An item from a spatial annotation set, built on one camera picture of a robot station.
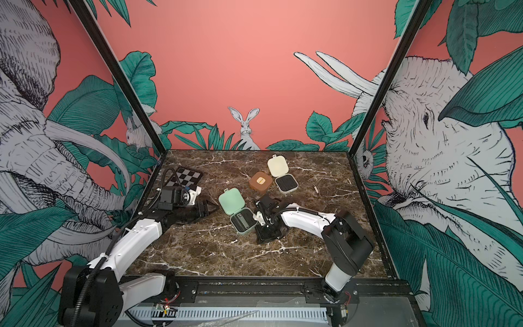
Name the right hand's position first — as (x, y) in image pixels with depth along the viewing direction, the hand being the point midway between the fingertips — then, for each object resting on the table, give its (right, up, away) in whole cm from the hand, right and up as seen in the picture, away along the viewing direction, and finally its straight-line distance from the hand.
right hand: (256, 238), depth 83 cm
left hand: (-17, +13, 0) cm, 21 cm away
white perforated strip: (-10, -23, -12) cm, 28 cm away
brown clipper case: (+1, +23, +22) cm, 31 cm away
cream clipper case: (+10, +30, +26) cm, 41 cm away
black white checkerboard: (-38, +25, +22) cm, 51 cm away
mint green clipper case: (-7, +5, +9) cm, 13 cm away
